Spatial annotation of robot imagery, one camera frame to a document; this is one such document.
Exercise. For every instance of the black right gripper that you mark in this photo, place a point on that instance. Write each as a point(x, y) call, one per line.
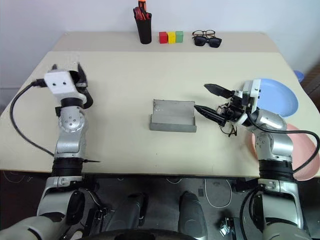
point(235, 107)

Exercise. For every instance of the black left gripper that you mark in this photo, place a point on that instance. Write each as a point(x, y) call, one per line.
point(75, 78)

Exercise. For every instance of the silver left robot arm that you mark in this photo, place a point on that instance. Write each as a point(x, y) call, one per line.
point(71, 122)

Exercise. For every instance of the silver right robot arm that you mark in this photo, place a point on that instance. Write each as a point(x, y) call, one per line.
point(275, 147)

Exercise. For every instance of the thin black-framed glasses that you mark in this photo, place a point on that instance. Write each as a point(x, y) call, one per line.
point(234, 130)

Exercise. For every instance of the brown-framed clear glasses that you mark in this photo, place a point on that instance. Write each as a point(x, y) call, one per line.
point(203, 31)

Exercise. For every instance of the black marker cup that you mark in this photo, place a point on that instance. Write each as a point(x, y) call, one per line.
point(144, 31)

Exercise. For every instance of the black sunglasses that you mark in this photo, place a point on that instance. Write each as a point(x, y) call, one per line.
point(215, 42)

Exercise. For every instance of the blue plate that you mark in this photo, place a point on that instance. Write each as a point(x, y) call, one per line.
point(277, 97)

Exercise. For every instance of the green wooden block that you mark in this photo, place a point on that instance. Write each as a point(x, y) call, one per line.
point(179, 37)

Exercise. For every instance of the yellow wooden block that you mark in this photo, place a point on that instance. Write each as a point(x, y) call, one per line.
point(171, 38)

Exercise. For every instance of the red wooden block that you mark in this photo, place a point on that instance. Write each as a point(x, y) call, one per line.
point(163, 38)

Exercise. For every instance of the blue round stool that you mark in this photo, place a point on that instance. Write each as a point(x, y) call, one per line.
point(299, 75)

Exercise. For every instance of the red marker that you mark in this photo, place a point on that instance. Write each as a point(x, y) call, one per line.
point(138, 13)
point(148, 16)

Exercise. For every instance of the black marker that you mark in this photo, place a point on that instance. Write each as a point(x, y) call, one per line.
point(91, 161)

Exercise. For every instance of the orange marker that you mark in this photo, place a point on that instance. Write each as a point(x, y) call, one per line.
point(142, 4)

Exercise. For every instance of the pink plate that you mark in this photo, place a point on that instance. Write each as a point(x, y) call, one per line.
point(303, 152)

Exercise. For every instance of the dark rounded robot foot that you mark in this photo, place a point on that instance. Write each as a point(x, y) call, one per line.
point(132, 210)
point(191, 212)

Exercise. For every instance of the dark rounded robot body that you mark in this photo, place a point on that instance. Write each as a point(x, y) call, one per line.
point(140, 235)

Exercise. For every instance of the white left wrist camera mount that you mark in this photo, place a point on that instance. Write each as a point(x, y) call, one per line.
point(61, 83)

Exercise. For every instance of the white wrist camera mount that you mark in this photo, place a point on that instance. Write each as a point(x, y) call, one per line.
point(61, 83)
point(253, 87)

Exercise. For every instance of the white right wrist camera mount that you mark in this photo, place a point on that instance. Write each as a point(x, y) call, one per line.
point(253, 87)

